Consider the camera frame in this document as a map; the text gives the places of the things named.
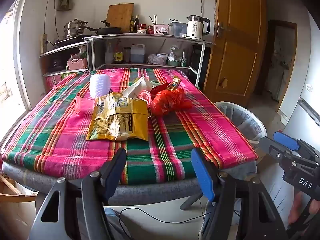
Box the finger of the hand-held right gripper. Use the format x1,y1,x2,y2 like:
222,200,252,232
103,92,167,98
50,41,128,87
258,136,318,178
273,131,320,164

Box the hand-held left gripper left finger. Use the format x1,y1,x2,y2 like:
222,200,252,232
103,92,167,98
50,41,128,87
27,147,128,240

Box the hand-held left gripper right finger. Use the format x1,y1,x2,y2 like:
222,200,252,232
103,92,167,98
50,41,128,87
191,147,288,240

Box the white plastic bin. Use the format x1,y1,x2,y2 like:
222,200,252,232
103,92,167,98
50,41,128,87
214,101,267,153

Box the clear plastic bin liner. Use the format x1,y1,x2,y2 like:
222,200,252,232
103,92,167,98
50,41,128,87
220,104,262,140

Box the yellow snack bag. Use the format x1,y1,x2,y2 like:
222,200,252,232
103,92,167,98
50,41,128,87
86,92,151,141

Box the pink translucent plastic bag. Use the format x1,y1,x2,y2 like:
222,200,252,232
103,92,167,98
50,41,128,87
74,94,97,115

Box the red snack wrapper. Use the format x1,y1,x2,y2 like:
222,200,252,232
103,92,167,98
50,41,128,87
137,83,172,109

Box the red plastic bag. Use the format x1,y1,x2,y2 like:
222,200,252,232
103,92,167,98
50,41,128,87
150,87,193,117

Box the beige paper bag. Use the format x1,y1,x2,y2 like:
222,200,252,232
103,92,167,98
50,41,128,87
121,76,153,98

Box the gold candy wrapper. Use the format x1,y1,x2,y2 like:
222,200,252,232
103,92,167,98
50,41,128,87
167,76,182,92

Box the person's right hand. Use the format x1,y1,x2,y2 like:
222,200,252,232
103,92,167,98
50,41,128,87
287,192,320,228

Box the white refrigerator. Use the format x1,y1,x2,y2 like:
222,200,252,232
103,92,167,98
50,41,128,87
279,12,320,153

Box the grey padded table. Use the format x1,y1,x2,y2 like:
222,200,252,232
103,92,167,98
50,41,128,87
2,160,258,210

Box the pink green plaid blanket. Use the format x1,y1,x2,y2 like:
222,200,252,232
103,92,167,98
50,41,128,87
1,67,258,185

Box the dark wooden doorframe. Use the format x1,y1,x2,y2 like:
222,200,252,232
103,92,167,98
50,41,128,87
254,19,298,113

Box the brown wooden door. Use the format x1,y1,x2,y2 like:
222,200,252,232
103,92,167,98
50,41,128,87
202,0,268,108

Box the pink cardboard carton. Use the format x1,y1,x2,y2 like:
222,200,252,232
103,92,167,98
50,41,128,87
45,71,73,93

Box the pink woven basket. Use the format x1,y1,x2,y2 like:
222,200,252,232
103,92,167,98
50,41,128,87
66,54,88,71

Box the yellow label oil bottle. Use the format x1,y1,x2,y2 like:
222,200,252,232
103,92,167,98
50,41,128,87
113,40,124,64

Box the clear plastic bottle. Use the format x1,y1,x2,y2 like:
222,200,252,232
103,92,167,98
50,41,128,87
105,42,114,64

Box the crumpled clear plastic bag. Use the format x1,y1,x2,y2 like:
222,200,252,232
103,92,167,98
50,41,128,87
146,54,160,65

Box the plastic jug with dark liquid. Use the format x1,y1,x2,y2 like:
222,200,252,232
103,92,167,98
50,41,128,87
130,44,146,64

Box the white plastic tub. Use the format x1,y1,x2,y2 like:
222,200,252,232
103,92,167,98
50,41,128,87
156,52,168,65

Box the black cooking pot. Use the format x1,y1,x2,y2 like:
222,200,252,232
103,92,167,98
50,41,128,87
47,55,64,73

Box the white snack packet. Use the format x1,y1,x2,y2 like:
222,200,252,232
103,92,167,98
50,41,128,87
169,45,183,60

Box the low white shelf unit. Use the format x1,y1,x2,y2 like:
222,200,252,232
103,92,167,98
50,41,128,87
39,41,90,78

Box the tall white shelf unit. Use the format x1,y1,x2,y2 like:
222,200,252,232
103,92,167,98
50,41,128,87
82,32,215,88

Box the black induction cooker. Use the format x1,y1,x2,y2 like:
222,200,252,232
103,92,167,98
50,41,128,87
53,34,93,48

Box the black frying pan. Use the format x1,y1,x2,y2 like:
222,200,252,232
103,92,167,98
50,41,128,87
84,20,122,36

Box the white electric kettle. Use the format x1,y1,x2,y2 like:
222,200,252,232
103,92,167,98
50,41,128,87
186,15,211,40

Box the white power strip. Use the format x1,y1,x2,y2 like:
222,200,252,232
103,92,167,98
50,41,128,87
40,34,48,54

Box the pink utensil basket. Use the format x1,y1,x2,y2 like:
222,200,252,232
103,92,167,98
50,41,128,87
153,24,170,35

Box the steel steamer pot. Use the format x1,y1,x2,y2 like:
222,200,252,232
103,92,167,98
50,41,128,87
64,19,88,38

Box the clear plastic lidded container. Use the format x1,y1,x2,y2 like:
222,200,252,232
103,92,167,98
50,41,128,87
168,19,188,36

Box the wooden cutting board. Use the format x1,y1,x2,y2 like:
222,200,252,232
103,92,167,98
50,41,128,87
106,3,135,33

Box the black floor cable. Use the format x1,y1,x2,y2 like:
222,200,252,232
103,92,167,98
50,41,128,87
118,195,213,240

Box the wooden frame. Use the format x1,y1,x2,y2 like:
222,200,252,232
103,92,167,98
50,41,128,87
0,174,39,203

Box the white window frame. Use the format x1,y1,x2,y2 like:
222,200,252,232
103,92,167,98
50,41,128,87
0,0,33,153

